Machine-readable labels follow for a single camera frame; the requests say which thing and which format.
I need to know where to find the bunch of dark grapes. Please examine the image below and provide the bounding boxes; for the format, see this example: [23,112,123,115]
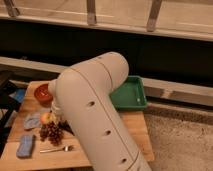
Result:
[39,122,63,146]

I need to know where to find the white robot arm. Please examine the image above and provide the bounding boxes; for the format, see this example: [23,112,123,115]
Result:
[49,52,152,171]

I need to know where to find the green plastic tray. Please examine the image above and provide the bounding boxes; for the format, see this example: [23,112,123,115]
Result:
[110,76,147,111]

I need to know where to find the red bowl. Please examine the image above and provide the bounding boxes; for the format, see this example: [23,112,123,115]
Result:
[34,83,53,103]

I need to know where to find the grey blue cloth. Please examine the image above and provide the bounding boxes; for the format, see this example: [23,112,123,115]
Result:
[23,112,41,130]

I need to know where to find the red apple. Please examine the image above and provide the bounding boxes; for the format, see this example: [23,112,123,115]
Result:
[40,112,55,125]

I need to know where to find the black dish brush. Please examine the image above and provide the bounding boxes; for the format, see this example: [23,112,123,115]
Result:
[59,122,73,134]

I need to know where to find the blue sponge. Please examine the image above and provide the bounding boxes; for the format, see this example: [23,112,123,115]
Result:
[16,134,35,158]

